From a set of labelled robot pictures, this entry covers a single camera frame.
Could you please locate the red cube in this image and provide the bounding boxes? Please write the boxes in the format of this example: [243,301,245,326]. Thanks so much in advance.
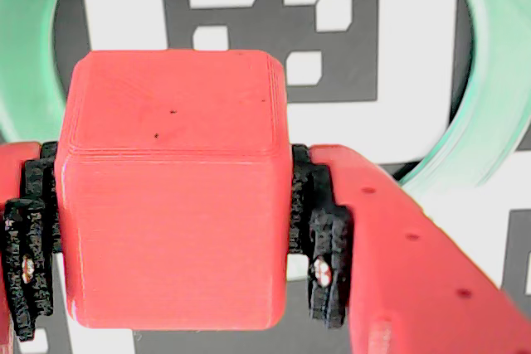
[53,49,290,332]

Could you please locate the checkerboard marker mat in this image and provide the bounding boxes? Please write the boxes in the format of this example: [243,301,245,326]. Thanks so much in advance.
[0,0,531,354]

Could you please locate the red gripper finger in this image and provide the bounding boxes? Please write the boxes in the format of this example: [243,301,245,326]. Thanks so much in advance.
[0,140,63,354]
[289,143,531,354]

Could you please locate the green ring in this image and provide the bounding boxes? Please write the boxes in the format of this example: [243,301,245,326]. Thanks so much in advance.
[0,0,531,283]

